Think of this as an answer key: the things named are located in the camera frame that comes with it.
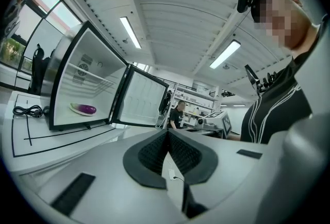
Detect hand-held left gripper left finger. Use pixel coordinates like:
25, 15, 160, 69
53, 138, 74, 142
123, 129, 170, 190

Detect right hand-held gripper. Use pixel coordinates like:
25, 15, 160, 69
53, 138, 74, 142
197, 111, 233, 139

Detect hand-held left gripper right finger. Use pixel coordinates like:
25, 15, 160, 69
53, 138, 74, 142
167, 129, 219, 186

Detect purple eggplant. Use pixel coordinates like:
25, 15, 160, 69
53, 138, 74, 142
70, 103, 97, 117

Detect black mini fridge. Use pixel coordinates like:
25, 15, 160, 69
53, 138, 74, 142
48, 20, 170, 132

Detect white storage shelves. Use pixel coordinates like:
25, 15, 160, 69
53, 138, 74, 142
173, 83, 220, 126

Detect person's black shirt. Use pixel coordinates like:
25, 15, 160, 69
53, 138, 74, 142
240, 15, 330, 145

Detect long ceiling light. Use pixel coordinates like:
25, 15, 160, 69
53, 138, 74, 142
119, 16, 142, 50
209, 39, 241, 70

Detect person's head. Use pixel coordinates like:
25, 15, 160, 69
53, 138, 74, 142
251, 0, 315, 51

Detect black backpack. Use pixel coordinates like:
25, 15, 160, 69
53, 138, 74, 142
28, 43, 54, 95

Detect large glass window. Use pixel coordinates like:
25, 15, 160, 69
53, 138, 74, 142
0, 0, 84, 91

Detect black clamp mount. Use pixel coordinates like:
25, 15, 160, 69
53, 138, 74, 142
244, 63, 278, 95

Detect black head camera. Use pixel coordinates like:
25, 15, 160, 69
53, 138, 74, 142
237, 0, 255, 13

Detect black power cable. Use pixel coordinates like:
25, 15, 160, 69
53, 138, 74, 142
12, 104, 50, 118

